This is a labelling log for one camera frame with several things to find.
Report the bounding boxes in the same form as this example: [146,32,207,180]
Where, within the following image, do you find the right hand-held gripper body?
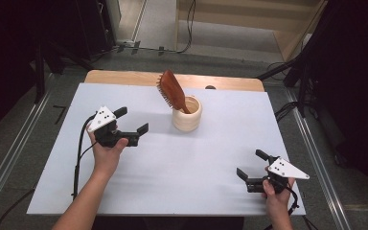
[245,156,311,195]

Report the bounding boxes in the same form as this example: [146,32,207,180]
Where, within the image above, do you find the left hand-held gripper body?
[86,105,140,148]

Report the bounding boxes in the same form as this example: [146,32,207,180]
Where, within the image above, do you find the cream ribbed cup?
[172,95,203,133]

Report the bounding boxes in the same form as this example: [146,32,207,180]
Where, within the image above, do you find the wooden hairbrush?
[156,69,192,115]

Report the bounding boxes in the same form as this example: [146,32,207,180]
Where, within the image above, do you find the person's right hand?
[262,177,296,210]

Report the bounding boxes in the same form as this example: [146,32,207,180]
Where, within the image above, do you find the person's left hand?
[87,132,129,180]

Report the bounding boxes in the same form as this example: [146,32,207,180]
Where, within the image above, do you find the white table sheet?
[26,82,307,217]

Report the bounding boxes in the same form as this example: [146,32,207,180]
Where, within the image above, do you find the black tripod stand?
[33,39,95,104]
[256,0,336,119]

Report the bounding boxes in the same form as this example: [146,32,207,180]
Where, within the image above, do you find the black equipment cabinet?
[73,0,118,61]

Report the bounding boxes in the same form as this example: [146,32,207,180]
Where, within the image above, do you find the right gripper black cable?
[286,186,301,217]

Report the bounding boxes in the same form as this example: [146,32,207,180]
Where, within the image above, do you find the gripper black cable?
[72,113,99,201]
[286,186,301,217]

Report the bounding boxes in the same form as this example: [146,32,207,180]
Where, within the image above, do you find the metal floor rail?
[284,88,353,230]
[0,73,56,221]

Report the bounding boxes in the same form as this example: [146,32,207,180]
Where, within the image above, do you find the black floor cable bundle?
[273,101,303,123]

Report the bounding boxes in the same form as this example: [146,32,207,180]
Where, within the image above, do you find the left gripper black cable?
[72,113,99,201]

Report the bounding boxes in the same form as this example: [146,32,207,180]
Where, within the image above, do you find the black hanging cable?
[175,0,196,55]

